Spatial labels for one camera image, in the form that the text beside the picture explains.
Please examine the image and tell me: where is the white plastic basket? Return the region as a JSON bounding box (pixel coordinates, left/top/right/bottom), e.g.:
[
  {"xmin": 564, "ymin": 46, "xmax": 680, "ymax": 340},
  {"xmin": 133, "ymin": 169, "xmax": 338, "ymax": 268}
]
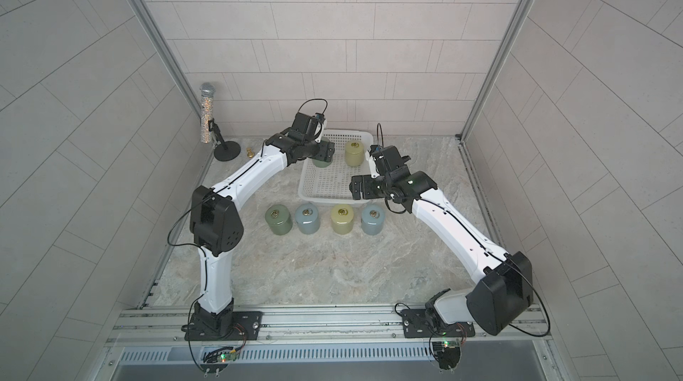
[{"xmin": 298, "ymin": 129, "xmax": 374, "ymax": 206}]

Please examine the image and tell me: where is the yellow-green tea canister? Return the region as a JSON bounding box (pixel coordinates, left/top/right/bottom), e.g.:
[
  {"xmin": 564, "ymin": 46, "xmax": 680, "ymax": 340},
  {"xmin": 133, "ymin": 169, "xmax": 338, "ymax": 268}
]
[{"xmin": 330, "ymin": 204, "xmax": 354, "ymax": 235}]

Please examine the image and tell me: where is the blue tea canister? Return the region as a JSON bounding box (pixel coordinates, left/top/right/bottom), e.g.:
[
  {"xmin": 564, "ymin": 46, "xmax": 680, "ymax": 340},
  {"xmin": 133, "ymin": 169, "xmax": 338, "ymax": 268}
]
[
  {"xmin": 295, "ymin": 203, "xmax": 320, "ymax": 235},
  {"xmin": 361, "ymin": 204, "xmax": 385, "ymax": 236}
]

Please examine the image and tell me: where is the blue tea canister front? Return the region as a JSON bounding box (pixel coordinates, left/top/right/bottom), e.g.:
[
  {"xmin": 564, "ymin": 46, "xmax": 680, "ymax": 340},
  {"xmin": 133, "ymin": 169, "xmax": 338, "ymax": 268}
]
[{"xmin": 295, "ymin": 203, "xmax": 320, "ymax": 235}]

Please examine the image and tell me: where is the dark green tea canister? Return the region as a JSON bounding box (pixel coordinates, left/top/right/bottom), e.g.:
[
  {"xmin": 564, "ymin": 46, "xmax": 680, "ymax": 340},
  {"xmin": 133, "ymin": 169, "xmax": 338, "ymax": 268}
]
[{"xmin": 265, "ymin": 204, "xmax": 293, "ymax": 235}]

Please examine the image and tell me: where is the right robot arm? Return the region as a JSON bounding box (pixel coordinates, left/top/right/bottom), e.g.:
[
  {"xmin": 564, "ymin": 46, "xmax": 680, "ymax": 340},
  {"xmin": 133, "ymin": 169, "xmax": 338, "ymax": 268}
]
[{"xmin": 350, "ymin": 144, "xmax": 535, "ymax": 336}]

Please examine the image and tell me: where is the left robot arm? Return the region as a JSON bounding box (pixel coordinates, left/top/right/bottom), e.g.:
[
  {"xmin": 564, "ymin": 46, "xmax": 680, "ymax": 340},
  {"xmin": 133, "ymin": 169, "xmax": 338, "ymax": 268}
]
[{"xmin": 190, "ymin": 133, "xmax": 335, "ymax": 322}]

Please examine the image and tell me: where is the microphone on black stand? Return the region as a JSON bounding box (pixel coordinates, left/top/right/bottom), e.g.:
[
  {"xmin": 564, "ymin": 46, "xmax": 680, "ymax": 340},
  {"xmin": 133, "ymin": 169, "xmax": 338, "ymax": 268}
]
[{"xmin": 200, "ymin": 82, "xmax": 241, "ymax": 162}]

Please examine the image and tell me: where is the white vent grille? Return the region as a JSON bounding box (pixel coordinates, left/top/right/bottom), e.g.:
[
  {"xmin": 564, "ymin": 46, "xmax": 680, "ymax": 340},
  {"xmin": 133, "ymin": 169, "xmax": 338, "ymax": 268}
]
[{"xmin": 119, "ymin": 343, "xmax": 432, "ymax": 365}]

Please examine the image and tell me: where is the right circuit board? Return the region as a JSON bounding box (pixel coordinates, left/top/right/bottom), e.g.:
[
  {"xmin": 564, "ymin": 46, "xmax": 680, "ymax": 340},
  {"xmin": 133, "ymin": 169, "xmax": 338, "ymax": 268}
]
[{"xmin": 430, "ymin": 341, "xmax": 462, "ymax": 371}]

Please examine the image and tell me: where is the circuit board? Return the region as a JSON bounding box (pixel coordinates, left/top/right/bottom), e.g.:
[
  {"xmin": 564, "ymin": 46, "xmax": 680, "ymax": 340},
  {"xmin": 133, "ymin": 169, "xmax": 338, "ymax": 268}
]
[
  {"xmin": 201, "ymin": 346, "xmax": 240, "ymax": 377},
  {"xmin": 430, "ymin": 341, "xmax": 462, "ymax": 371}
]

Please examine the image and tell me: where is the left circuit board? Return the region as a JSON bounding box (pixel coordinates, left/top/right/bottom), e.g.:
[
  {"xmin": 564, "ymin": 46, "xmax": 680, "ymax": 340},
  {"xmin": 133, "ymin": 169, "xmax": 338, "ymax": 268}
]
[{"xmin": 201, "ymin": 346, "xmax": 240, "ymax": 377}]

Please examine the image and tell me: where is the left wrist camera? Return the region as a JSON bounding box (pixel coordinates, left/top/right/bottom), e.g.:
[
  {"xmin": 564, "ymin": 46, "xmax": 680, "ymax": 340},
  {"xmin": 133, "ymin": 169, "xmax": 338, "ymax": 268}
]
[{"xmin": 289, "ymin": 112, "xmax": 325, "ymax": 141}]

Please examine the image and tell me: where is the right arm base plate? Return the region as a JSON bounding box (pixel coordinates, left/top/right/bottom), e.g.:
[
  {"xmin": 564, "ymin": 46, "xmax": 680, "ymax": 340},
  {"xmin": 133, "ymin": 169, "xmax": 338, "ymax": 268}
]
[{"xmin": 398, "ymin": 308, "xmax": 476, "ymax": 339}]

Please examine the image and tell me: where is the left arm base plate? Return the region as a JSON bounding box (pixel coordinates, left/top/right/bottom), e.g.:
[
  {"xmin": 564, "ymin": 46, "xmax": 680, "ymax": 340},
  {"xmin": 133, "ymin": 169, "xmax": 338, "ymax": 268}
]
[{"xmin": 181, "ymin": 310, "xmax": 263, "ymax": 341}]

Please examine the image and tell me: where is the aluminium mounting rail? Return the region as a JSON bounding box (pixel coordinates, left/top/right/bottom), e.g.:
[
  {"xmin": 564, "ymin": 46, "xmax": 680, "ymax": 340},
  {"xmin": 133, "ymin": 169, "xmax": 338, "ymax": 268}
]
[{"xmin": 108, "ymin": 303, "xmax": 553, "ymax": 349}]

